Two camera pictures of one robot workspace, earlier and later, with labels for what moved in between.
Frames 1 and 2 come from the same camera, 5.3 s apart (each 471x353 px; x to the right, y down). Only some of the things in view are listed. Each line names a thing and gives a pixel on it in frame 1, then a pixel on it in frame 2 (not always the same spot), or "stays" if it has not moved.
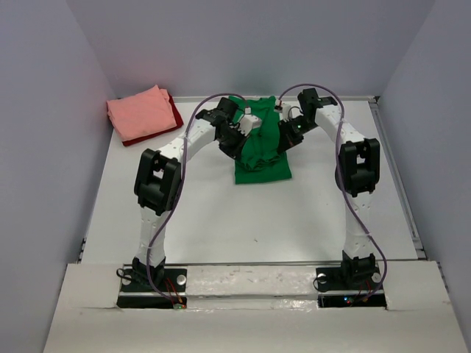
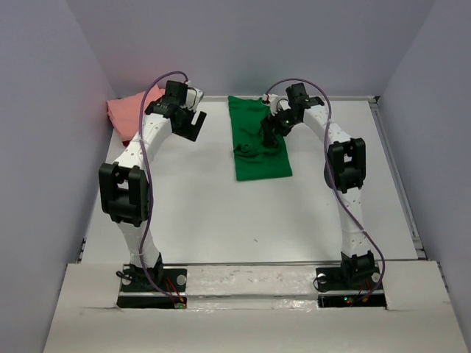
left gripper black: (235, 151) -> (190, 132)
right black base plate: (333, 291) stays
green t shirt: (262, 160) stays
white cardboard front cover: (253, 308) stays
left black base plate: (171, 294) stays
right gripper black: (288, 139) -> (268, 124)
